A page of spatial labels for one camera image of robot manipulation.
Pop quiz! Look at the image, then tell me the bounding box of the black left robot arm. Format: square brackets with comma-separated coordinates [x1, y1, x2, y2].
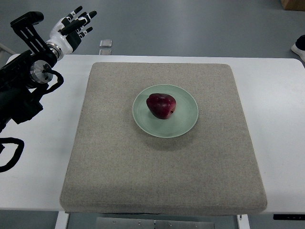
[0, 11, 64, 130]

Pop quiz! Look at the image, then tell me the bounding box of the light green plate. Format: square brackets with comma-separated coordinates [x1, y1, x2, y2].
[132, 84, 199, 138]

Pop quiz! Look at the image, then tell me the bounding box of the black table control panel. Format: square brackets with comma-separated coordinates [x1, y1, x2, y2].
[273, 214, 305, 221]

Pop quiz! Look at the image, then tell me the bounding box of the lower metal floor plate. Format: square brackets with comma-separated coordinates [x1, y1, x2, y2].
[99, 49, 112, 55]

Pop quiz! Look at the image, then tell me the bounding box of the black sleeved cable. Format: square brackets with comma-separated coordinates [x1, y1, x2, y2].
[0, 137, 25, 173]

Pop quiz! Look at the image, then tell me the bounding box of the cardboard box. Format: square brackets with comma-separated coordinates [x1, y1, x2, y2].
[280, 0, 305, 11]

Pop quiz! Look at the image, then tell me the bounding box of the beige fabric mat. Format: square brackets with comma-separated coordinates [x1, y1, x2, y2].
[60, 62, 267, 216]

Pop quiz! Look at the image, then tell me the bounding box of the black white shoe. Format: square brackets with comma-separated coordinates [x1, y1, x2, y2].
[291, 35, 305, 62]

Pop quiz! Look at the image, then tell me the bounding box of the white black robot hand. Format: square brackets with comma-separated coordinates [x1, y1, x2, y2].
[46, 6, 97, 59]

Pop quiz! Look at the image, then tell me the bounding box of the metal base plate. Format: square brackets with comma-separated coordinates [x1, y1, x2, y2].
[95, 217, 215, 229]

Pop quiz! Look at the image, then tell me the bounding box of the red apple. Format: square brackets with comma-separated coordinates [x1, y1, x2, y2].
[146, 93, 176, 119]

